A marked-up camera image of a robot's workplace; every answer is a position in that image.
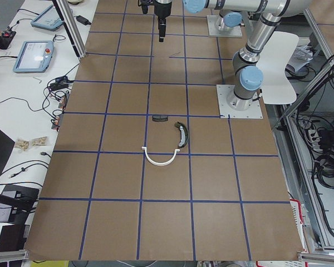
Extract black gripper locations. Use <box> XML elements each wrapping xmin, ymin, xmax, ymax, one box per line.
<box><xmin>154</xmin><ymin>0</ymin><xmax>172</xmax><ymax>42</ymax></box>

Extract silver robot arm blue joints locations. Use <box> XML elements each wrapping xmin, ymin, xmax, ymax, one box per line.
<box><xmin>183</xmin><ymin>1</ymin><xmax>310</xmax><ymax>100</ymax></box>

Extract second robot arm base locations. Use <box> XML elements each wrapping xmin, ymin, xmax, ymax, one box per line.
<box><xmin>214</xmin><ymin>9</ymin><xmax>242</xmax><ymax>32</ymax></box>

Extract black power adapter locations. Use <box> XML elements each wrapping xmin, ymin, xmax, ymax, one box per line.
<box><xmin>76</xmin><ymin>15</ymin><xmax>91</xmax><ymax>26</ymax></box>

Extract small black mesh part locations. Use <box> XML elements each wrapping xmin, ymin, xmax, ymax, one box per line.
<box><xmin>152</xmin><ymin>115</ymin><xmax>168</xmax><ymax>122</ymax></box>

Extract far blue teach pendant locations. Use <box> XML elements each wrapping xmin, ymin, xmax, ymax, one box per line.
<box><xmin>31</xmin><ymin>5</ymin><xmax>62</xmax><ymax>31</ymax></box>

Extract blue teach pendant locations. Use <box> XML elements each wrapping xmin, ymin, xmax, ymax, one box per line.
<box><xmin>13</xmin><ymin>40</ymin><xmax>54</xmax><ymax>73</ymax></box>
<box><xmin>31</xmin><ymin>5</ymin><xmax>62</xmax><ymax>31</ymax></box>

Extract black usb hub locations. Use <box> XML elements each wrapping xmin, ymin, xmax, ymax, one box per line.
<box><xmin>49</xmin><ymin>76</ymin><xmax>74</xmax><ymax>91</ymax></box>

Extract grey green curved part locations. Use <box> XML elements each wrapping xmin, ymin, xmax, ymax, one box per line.
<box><xmin>174</xmin><ymin>121</ymin><xmax>189</xmax><ymax>149</ymax></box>

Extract near blue teach pendant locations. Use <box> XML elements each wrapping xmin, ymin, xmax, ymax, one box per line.
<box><xmin>13</xmin><ymin>40</ymin><xmax>54</xmax><ymax>73</ymax></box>

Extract white plastic chair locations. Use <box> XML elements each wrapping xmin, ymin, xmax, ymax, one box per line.
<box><xmin>257</xmin><ymin>31</ymin><xmax>299</xmax><ymax>105</ymax></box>

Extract white curved plastic part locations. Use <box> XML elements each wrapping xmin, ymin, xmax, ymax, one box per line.
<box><xmin>141</xmin><ymin>146</ymin><xmax>180</xmax><ymax>167</ymax></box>

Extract bag of wooden pieces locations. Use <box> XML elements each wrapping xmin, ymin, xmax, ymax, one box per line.
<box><xmin>14</xmin><ymin>139</ymin><xmax>30</xmax><ymax>151</ymax></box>

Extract black box device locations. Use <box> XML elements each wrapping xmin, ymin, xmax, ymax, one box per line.
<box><xmin>0</xmin><ymin>185</ymin><xmax>40</xmax><ymax>225</ymax></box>

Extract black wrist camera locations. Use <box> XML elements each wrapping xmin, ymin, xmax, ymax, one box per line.
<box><xmin>137</xmin><ymin>0</ymin><xmax>154</xmax><ymax>14</ymax></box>

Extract aluminium frame post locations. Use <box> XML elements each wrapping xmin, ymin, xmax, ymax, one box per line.
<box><xmin>52</xmin><ymin>0</ymin><xmax>86</xmax><ymax>58</ymax></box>

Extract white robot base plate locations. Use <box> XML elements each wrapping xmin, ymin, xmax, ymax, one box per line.
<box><xmin>217</xmin><ymin>85</ymin><xmax>263</xmax><ymax>119</ymax></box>

